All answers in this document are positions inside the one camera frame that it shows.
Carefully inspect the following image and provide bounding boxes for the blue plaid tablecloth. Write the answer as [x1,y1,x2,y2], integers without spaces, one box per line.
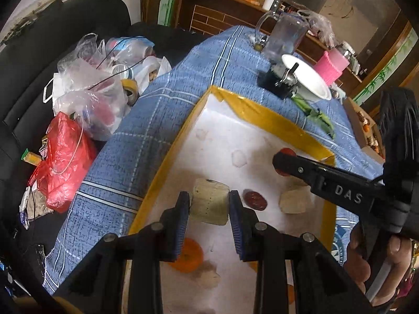
[43,26,382,293]

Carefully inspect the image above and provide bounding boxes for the red cherry tomato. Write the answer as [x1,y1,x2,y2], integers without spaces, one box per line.
[273,148,297,177]

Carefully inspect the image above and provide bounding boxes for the green leaves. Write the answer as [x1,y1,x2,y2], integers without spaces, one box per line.
[291,94,335,140]

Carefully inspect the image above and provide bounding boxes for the person's right hand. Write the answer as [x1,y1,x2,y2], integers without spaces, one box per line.
[344,224,412,307]

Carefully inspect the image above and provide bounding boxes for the clear glass pitcher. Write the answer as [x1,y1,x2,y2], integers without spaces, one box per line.
[254,0,309,63]

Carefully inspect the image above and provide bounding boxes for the clear plastic bag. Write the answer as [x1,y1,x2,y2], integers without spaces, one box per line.
[43,33,172,142]

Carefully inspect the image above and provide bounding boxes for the pink knitted cup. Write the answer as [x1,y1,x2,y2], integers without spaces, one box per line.
[313,48,349,86]

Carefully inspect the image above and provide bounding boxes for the red date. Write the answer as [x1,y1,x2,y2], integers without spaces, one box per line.
[244,191,268,211]

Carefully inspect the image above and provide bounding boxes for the wooden cabinet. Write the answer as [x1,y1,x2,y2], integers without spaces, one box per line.
[140,0,365,97]

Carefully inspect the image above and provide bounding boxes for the white enamel bowl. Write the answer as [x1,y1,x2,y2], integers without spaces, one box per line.
[281,54,332,103]

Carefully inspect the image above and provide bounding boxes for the red plastic bag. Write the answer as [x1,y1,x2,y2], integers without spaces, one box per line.
[29,112,97,213]

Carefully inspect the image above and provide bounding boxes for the pale orange tangerine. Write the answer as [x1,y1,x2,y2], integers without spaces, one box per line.
[288,284,295,305]

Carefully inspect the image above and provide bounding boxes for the yellow tape roll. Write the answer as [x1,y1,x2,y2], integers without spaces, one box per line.
[121,79,139,106]

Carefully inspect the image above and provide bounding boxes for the black sofa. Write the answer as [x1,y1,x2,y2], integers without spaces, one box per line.
[1,0,206,269]

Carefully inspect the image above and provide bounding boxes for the small white foam cylinder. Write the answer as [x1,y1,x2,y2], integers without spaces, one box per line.
[194,261,221,289]

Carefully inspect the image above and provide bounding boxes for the white tray with yellow tape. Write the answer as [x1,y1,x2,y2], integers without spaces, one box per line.
[131,87,336,313]

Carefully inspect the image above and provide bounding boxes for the large beige foam cylinder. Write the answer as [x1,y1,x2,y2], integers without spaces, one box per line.
[279,186,314,214]

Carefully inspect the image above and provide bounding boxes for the brown cardboard tray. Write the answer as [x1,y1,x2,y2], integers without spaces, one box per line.
[343,98,386,165]

